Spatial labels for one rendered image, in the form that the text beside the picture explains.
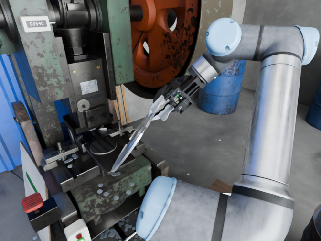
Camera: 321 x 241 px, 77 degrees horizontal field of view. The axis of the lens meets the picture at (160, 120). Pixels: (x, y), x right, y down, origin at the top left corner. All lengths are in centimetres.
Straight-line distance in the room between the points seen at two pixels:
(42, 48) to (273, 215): 75
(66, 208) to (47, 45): 63
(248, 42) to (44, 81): 64
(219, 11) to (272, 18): 310
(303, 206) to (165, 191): 174
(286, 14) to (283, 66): 339
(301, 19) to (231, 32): 331
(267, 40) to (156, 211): 40
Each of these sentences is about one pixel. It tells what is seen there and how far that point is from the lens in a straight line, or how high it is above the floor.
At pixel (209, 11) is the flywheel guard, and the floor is 134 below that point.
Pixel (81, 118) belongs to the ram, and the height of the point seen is 94.
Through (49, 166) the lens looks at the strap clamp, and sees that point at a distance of 108.
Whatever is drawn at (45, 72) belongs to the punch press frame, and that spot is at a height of 116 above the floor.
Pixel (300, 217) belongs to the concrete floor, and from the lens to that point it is 196.
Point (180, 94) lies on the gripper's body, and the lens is 60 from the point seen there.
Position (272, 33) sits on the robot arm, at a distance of 50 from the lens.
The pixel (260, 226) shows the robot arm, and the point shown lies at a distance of 36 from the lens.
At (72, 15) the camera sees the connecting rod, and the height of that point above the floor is 133.
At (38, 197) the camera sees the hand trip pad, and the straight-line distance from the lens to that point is 90.
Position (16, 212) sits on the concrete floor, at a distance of 201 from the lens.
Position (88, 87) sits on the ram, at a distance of 91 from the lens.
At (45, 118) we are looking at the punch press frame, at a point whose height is 86.
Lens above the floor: 136
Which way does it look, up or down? 30 degrees down
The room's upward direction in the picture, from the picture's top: straight up
